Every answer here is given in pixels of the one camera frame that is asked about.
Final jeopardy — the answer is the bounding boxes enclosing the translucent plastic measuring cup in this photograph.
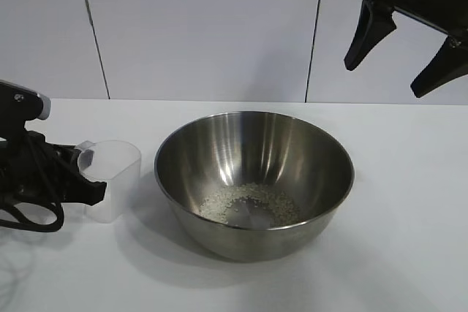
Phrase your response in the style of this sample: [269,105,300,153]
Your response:
[76,139,143,224]

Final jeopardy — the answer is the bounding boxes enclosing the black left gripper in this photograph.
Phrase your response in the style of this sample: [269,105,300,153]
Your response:
[0,121,107,207]

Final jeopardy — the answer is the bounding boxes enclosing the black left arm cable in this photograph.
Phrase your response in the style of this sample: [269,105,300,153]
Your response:
[0,132,66,235]

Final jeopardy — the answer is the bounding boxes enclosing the white rice grains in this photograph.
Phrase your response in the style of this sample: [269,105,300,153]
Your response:
[199,182,301,227]

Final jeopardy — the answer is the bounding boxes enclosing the stainless steel mixing bowl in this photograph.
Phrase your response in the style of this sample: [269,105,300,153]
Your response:
[153,110,356,264]

